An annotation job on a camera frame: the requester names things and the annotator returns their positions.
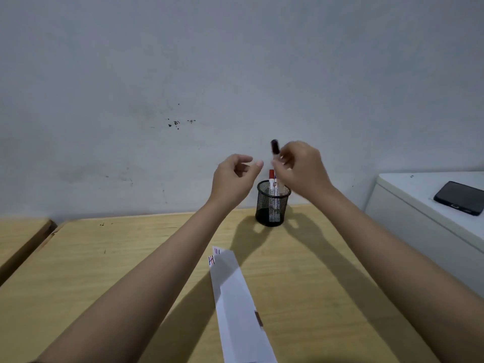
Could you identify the person's right hand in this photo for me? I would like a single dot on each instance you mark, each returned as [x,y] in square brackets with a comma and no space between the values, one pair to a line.
[306,170]

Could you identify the person's left hand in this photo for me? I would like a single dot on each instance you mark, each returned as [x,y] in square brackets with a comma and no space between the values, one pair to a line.
[227,183]

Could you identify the person's right fingers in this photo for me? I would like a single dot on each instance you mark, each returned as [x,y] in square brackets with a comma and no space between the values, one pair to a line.
[284,158]

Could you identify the person's left thumb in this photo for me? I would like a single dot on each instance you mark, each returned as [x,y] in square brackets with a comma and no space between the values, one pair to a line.
[254,168]

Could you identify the black capped marker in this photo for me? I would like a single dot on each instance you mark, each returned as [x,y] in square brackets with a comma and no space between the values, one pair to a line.
[275,145]

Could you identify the person's right forearm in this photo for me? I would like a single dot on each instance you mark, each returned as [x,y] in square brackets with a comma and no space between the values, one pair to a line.
[393,275]

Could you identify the person's left forearm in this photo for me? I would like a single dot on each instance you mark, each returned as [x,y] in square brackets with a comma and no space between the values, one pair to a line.
[151,283]

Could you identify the red capped marker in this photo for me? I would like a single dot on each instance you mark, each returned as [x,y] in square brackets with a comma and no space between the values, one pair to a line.
[271,181]

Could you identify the white marker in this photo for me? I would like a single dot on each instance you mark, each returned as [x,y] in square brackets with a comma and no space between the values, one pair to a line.
[276,188]

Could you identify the black mesh pen cup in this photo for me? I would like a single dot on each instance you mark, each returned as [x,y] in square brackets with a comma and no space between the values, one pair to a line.
[264,207]

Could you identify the white folded paper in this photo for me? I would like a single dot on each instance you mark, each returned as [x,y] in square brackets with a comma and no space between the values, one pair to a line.
[236,306]

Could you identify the white cabinet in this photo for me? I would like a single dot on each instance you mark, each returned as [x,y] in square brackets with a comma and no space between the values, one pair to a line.
[416,223]

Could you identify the black smartphone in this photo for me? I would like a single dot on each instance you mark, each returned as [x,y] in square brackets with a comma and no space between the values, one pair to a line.
[459,197]

